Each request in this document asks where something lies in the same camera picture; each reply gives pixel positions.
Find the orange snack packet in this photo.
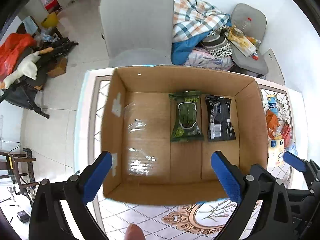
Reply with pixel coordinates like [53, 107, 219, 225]
[265, 109, 283, 140]

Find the black snack packet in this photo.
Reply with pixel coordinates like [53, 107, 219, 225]
[205, 95, 235, 142]

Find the green wet wipes pack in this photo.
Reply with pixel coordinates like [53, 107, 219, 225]
[169, 90, 204, 142]

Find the light blue tissue pack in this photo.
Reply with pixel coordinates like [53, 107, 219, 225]
[286, 140, 298, 156]

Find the person's left hand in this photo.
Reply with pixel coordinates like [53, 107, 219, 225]
[124, 224, 145, 240]

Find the yellow tissue pack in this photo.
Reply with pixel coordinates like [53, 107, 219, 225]
[268, 139, 285, 167]

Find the blue tube packet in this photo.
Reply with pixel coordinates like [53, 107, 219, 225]
[266, 94, 279, 116]

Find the dark wooden chair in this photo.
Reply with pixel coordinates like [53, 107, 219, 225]
[1, 148, 38, 196]

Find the open cardboard box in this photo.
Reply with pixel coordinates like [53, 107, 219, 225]
[101, 66, 268, 205]

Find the small cardboard box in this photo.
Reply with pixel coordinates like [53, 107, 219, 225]
[47, 57, 68, 78]

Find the yellow snack box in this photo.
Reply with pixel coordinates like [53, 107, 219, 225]
[225, 27, 256, 57]

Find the white goose plush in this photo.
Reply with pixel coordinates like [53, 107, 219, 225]
[1, 47, 54, 89]

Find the black striped hat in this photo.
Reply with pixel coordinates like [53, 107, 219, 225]
[201, 31, 232, 58]

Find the grey cushioned seat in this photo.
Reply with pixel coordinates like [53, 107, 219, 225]
[230, 3, 268, 77]

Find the clear plastic bottle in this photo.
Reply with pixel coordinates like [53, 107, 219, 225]
[240, 17, 252, 34]

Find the orange plastic bag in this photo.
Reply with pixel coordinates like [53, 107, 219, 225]
[0, 33, 37, 82]

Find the plaid blanket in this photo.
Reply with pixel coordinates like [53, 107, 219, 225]
[171, 0, 230, 65]

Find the yellow bucket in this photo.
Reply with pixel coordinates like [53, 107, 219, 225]
[41, 12, 59, 29]

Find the grey chair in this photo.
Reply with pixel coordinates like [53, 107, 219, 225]
[99, 0, 174, 68]

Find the black stroller frame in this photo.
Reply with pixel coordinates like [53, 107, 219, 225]
[1, 38, 78, 119]

